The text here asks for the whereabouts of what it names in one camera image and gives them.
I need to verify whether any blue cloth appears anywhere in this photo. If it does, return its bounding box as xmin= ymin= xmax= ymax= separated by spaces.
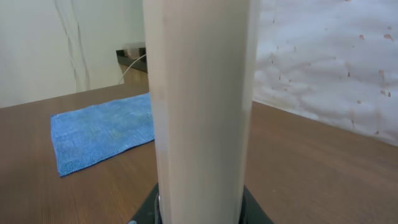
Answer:
xmin=50 ymin=91 xmax=155 ymax=178

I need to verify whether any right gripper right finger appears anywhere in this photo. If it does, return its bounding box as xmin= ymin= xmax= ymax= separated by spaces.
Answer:
xmin=238 ymin=185 xmax=275 ymax=224

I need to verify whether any white pipette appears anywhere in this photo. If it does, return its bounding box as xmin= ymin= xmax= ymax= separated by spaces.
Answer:
xmin=142 ymin=0 xmax=261 ymax=224

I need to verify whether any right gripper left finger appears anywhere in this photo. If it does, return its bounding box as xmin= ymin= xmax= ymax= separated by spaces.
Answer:
xmin=126 ymin=182 xmax=162 ymax=224

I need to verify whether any white cable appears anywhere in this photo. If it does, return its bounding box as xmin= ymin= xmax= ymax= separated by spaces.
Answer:
xmin=117 ymin=53 xmax=147 ymax=85

